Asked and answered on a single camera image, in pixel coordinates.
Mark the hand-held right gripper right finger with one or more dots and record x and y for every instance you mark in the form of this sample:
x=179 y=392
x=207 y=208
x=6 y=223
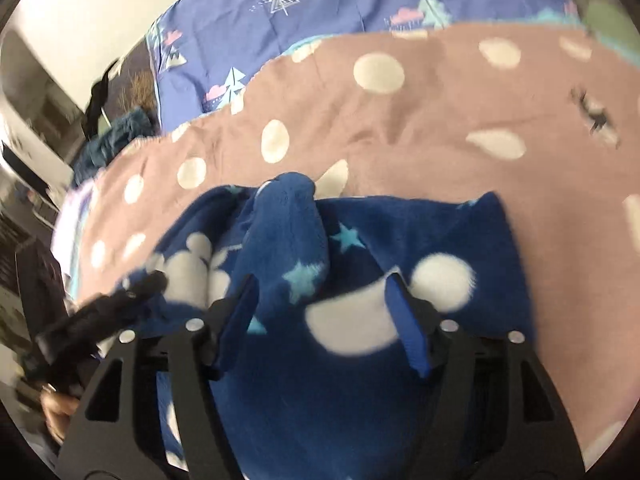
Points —
x=406 y=321

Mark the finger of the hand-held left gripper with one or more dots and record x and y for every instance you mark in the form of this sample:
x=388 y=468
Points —
x=135 y=290

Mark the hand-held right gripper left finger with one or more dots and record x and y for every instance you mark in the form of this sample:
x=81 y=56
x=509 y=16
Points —
x=237 y=321

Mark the navy fleece garment white spots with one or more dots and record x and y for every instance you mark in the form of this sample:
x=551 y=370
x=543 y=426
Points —
x=310 y=400

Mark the person's left hand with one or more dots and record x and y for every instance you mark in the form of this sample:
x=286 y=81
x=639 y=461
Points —
x=57 y=410

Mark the dark cabinet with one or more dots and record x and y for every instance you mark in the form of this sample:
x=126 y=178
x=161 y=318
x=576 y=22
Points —
x=30 y=280

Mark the white lilac cloth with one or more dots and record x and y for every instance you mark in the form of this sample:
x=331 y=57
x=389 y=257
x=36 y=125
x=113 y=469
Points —
x=70 y=230

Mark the teal crumpled cloth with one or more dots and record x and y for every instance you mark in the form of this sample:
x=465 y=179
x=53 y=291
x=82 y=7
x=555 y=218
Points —
x=112 y=142

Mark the pink polka dot blanket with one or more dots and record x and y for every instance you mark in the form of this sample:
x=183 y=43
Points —
x=425 y=130

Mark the blue tree print bedsheet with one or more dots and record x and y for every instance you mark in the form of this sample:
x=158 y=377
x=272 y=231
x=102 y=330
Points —
x=310 y=15

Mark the green pillow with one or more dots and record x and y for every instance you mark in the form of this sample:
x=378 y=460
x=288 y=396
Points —
x=607 y=22

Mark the dark tree wall picture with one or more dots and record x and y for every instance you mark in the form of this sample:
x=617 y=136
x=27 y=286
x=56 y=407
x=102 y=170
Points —
x=140 y=90

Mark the arched wall niche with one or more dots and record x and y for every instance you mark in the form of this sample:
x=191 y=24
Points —
x=40 y=95

